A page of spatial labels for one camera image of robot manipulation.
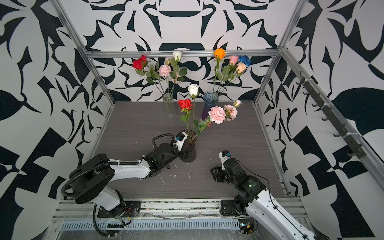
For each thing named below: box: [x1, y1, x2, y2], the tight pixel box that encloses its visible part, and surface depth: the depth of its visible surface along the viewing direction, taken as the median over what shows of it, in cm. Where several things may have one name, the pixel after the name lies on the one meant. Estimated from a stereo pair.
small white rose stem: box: [187, 84, 199, 142], surface depth 70 cm
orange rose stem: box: [212, 48, 227, 98], surface depth 89 cm
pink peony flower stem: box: [158, 64, 172, 98], surface depth 87 cm
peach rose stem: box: [219, 62, 247, 94], surface depth 81 cm
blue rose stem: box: [222, 55, 252, 94], surface depth 83 cm
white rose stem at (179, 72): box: [169, 50, 188, 100], surface depth 88 cm
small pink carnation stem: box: [189, 100, 242, 143], surface depth 66 cm
